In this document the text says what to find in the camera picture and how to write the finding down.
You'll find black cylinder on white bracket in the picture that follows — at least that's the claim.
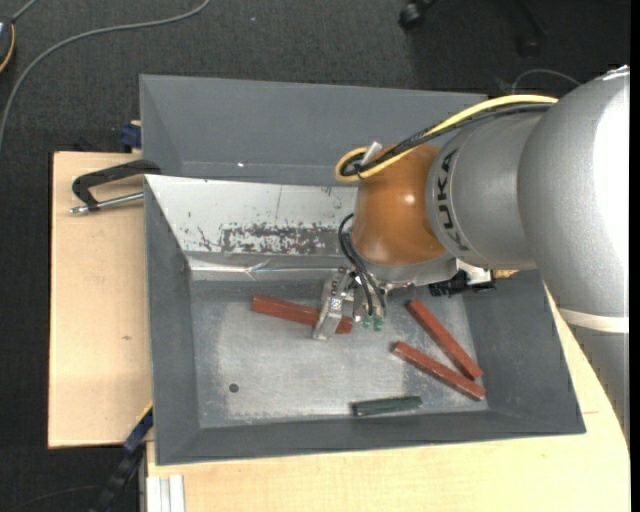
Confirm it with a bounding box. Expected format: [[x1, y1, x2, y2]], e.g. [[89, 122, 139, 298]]
[[427, 261, 497, 298]]

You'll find pale wood flat board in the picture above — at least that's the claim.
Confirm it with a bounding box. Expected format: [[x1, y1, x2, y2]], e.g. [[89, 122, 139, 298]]
[[47, 151, 154, 449]]

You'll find dark green flat block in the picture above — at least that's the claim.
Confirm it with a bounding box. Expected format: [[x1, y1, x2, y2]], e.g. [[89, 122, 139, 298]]
[[350, 395, 424, 419]]

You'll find grey metal bin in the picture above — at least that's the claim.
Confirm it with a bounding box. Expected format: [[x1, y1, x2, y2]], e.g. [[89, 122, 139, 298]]
[[138, 73, 587, 466]]

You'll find red-brown flat block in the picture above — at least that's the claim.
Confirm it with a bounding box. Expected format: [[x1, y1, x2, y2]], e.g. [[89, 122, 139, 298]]
[[249, 294, 355, 335], [390, 340, 488, 403], [404, 298, 485, 382]]

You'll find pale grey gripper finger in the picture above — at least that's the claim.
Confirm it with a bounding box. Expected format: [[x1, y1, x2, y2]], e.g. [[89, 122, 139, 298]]
[[311, 295, 339, 341], [324, 298, 350, 342]]

